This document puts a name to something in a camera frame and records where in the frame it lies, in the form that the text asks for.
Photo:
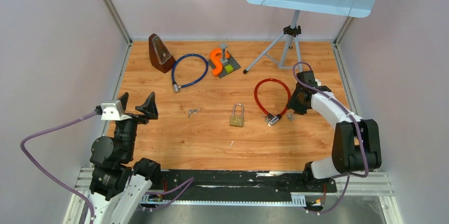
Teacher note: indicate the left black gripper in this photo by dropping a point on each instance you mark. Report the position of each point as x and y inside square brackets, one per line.
[149, 107]

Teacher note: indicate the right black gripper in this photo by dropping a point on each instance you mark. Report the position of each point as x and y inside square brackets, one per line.
[292, 105]

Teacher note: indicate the red lock silver keys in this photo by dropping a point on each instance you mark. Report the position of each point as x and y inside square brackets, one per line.
[290, 116]

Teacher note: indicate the red cable lock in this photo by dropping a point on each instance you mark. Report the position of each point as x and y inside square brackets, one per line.
[271, 99]

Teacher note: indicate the brass padlock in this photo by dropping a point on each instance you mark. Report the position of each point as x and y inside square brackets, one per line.
[237, 120]

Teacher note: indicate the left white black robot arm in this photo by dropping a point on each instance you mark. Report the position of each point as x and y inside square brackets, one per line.
[116, 189]

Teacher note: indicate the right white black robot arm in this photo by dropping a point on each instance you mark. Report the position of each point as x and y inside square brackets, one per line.
[356, 144]

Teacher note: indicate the small silver key bunch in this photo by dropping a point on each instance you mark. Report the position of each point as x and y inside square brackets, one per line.
[193, 111]

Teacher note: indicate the brown wooden metronome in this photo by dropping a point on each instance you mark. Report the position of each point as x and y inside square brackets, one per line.
[160, 57]

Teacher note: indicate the orange S block toy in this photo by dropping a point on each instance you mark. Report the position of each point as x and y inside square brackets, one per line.
[222, 62]

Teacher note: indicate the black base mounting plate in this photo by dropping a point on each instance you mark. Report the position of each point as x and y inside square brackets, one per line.
[238, 186]

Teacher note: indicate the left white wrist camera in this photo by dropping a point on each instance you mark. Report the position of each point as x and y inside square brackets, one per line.
[112, 111]

